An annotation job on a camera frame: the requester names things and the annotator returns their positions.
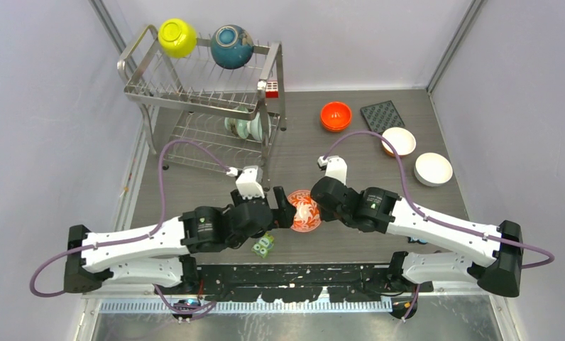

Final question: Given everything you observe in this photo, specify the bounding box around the white bowl red pattern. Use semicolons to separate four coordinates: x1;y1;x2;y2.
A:
287;190;322;233

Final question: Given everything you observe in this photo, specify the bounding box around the orange plastic bowl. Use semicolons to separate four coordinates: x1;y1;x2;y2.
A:
319;102;352;126
322;124;349;133

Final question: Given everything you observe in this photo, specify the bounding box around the plain white bowl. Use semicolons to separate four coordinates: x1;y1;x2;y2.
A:
414;153;454;187

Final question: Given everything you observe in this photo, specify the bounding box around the metal two-tier dish rack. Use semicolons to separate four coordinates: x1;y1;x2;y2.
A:
117;25;287;190

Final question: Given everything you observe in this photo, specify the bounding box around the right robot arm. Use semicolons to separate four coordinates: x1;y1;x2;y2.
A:
310;177;523;298

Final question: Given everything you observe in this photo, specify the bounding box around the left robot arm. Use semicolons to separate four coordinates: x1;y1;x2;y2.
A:
63;186;297;294

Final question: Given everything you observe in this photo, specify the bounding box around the white plate in rack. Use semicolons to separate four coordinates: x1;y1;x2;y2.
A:
247;114;263;141

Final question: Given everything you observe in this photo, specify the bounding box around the green owl puzzle piece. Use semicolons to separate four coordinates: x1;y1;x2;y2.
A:
252;233;274;258

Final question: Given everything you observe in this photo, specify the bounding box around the blue owl puzzle piece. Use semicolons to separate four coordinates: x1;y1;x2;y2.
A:
407;237;428;244

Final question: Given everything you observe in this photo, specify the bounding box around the pale green ceramic bowl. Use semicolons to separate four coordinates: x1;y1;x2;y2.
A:
224;117;250;140

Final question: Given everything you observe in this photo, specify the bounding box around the dark grey studded baseplate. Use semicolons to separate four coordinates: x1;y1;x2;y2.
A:
360;100;405;134

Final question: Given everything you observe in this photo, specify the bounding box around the red white toy block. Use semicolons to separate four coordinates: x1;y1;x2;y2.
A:
265;80;279;99

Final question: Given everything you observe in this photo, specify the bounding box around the dark blue ceramic bowl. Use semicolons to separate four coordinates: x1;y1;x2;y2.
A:
210;24;254;70

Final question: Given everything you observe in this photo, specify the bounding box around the yellow bowl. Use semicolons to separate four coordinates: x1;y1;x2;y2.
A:
158;18;197;59

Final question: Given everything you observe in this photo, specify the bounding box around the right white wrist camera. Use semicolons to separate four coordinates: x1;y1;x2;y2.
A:
317;156;348;185

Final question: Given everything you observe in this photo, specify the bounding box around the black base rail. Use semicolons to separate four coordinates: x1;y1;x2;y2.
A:
161;263;416;303

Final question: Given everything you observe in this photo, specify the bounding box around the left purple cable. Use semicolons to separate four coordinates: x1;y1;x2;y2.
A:
29;139;241;322

